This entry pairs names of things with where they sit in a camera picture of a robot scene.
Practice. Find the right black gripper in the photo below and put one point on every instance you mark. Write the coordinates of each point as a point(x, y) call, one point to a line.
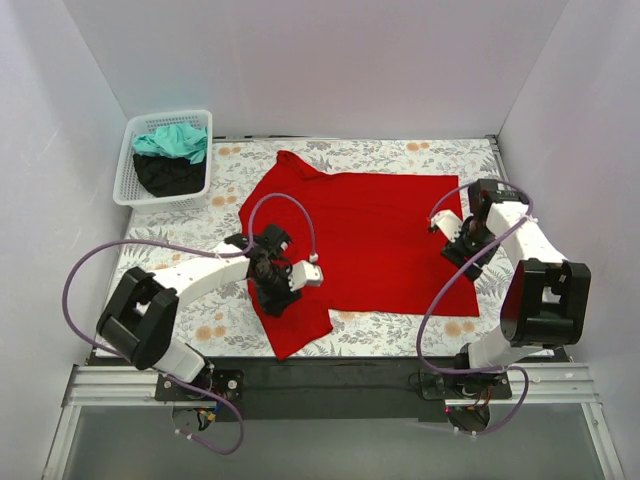
point(461, 257)

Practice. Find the teal t shirt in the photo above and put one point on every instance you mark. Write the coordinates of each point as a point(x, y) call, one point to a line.
point(174, 141)

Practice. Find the red t shirt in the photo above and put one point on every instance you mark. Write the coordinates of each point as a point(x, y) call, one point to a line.
point(371, 233)

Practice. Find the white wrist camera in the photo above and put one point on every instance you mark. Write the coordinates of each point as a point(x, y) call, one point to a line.
point(447, 223)
point(304, 273)

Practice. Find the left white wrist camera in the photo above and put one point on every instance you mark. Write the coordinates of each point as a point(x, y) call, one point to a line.
point(304, 273)

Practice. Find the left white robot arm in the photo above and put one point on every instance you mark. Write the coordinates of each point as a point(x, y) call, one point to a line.
point(138, 320)

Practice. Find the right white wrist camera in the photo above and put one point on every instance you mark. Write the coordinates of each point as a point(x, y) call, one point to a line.
point(447, 223)

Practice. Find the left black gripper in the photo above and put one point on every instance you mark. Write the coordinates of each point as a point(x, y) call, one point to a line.
point(275, 298)

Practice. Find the floral table cloth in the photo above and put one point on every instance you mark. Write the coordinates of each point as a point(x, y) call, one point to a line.
point(224, 323)

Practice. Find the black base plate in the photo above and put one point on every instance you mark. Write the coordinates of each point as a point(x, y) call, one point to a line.
point(331, 388)

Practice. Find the black t shirt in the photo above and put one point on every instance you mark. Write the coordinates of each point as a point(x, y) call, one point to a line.
point(164, 177)

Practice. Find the aluminium frame rail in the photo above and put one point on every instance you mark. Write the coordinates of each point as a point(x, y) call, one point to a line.
point(549, 383)

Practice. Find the white plastic laundry basket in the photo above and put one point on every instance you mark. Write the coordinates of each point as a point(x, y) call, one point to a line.
point(128, 191)

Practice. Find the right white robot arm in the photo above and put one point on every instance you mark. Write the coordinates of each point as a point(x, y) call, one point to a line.
point(546, 302)

